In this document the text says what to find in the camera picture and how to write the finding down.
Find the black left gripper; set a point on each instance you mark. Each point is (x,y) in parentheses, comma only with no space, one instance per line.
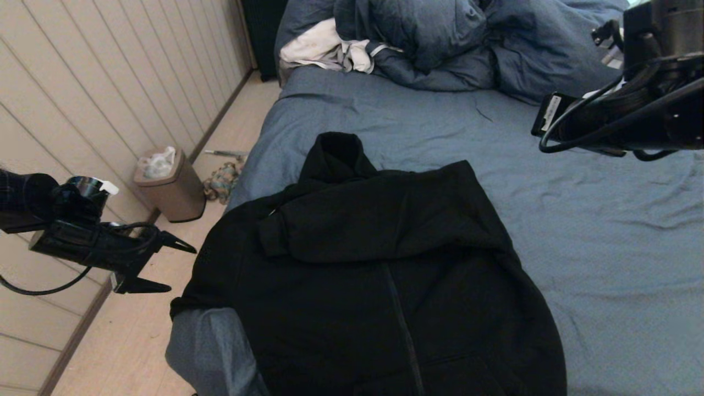
(140,256)

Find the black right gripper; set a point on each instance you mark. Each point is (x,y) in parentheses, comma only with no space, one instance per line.
(553,115)

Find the black hoodie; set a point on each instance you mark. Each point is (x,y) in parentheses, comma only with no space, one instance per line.
(385,286)

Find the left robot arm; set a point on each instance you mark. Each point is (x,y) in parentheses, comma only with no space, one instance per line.
(27,201)

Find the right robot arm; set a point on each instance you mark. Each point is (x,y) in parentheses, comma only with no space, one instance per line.
(660,110)

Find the brown trash bin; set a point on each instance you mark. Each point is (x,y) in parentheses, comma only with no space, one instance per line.
(181,201)

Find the clear plastic bin bag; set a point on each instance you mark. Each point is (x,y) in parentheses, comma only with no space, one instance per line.
(159,164)

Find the blue-sheeted bed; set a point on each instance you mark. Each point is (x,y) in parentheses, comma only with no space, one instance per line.
(605,220)

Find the thin metal stick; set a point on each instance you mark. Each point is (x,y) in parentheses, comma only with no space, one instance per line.
(225,154)

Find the dark blue duvet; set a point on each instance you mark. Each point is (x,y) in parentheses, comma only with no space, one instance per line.
(440,44)

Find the crumpled white garment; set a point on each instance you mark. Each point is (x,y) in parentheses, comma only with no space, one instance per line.
(313,48)

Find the black cabinet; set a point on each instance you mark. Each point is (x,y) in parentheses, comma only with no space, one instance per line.
(264,33)

